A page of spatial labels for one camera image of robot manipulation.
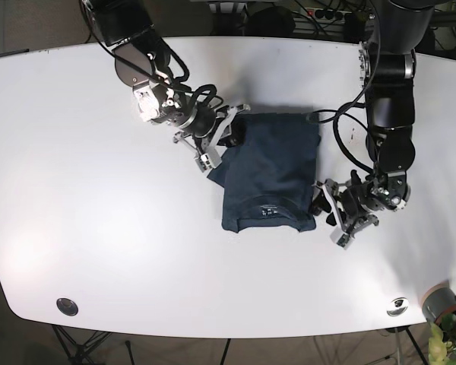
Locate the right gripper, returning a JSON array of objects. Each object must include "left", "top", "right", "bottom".
[{"left": 173, "top": 103, "right": 251, "bottom": 154}]

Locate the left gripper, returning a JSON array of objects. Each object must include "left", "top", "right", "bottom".
[{"left": 309, "top": 179, "right": 379, "bottom": 237}]

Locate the dark blue T-shirt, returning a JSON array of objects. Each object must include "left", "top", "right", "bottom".
[{"left": 207, "top": 113, "right": 321, "bottom": 233}]

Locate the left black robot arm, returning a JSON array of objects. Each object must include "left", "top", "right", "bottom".
[{"left": 306, "top": 1, "right": 438, "bottom": 248}]

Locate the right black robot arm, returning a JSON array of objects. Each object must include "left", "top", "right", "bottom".
[{"left": 79, "top": 1, "right": 248, "bottom": 156}]

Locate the right silver table grommet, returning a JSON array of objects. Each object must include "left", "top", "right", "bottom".
[{"left": 386, "top": 297, "right": 409, "bottom": 317}]

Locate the silver table grommet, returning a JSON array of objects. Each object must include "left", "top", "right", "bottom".
[
  {"left": 56, "top": 297, "right": 79, "bottom": 316},
  {"left": 386, "top": 297, "right": 409, "bottom": 317}
]

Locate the grey plant pot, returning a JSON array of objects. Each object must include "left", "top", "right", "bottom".
[{"left": 420, "top": 281, "right": 456, "bottom": 325}]

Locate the green potted plant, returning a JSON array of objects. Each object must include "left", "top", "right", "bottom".
[{"left": 428, "top": 313, "right": 456, "bottom": 365}]

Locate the left silver table grommet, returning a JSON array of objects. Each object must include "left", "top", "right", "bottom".
[{"left": 56, "top": 297, "right": 79, "bottom": 316}]

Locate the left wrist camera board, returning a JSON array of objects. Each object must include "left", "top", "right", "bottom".
[{"left": 330, "top": 227, "right": 354, "bottom": 249}]

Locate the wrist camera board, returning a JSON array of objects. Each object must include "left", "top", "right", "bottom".
[
  {"left": 330, "top": 227, "right": 354, "bottom": 249},
  {"left": 195, "top": 148, "right": 222, "bottom": 172}
]

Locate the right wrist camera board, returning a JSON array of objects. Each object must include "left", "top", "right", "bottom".
[{"left": 195, "top": 148, "right": 222, "bottom": 172}]

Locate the black table leg frame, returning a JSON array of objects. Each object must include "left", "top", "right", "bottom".
[{"left": 52, "top": 325, "right": 112, "bottom": 365}]

